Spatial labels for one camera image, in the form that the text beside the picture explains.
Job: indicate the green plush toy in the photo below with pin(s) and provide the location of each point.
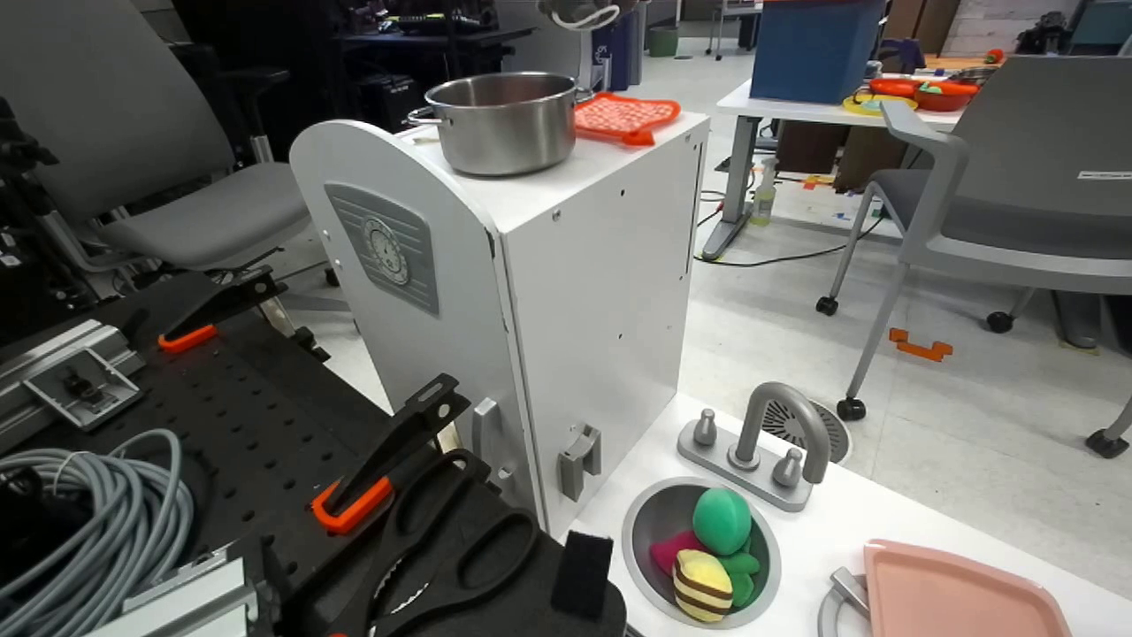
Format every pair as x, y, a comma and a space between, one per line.
724, 521

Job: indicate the yellow and black sponge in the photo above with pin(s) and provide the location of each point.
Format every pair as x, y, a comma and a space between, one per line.
702, 586

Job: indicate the grey plush bear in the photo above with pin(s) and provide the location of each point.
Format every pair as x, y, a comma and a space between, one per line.
582, 12

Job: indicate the white toy kitchen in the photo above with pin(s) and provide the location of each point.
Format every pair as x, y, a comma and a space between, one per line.
588, 259

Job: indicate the silver metal pot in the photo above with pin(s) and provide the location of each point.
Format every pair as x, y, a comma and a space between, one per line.
499, 132

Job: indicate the grey toy sink bowl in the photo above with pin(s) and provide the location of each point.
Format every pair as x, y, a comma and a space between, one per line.
661, 506

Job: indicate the orange mesh pot holder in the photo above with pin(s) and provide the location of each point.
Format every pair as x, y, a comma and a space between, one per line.
624, 114

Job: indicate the grey toy faucet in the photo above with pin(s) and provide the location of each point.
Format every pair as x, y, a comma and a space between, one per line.
767, 430

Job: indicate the small green toy vegetable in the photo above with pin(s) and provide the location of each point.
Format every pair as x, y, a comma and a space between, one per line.
744, 579

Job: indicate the black orange bar clamp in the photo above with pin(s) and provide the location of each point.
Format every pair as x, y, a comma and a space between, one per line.
389, 454
216, 305

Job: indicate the small black box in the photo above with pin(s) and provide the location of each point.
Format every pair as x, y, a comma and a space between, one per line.
582, 574

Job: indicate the black scissors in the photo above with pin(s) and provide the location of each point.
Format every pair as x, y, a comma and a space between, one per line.
472, 561

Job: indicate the white desk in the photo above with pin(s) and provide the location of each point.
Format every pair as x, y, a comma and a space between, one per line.
767, 107

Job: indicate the black pegboard table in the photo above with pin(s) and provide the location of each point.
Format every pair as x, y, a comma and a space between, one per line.
249, 424

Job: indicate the grey padded chair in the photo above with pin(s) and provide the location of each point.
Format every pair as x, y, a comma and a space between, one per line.
177, 215

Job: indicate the orange basket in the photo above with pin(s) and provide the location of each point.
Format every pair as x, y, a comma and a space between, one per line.
922, 92

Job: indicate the grey office chair with casters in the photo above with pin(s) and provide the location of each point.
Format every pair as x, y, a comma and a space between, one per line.
1013, 198

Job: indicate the pink plastic tray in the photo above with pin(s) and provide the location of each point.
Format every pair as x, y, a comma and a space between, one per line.
957, 594

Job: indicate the metal plate with black part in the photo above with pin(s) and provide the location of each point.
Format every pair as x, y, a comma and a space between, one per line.
82, 389

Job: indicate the metal bracket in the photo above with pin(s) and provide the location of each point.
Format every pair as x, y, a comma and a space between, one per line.
197, 594

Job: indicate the aluminium rail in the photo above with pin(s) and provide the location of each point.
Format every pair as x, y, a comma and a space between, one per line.
46, 355

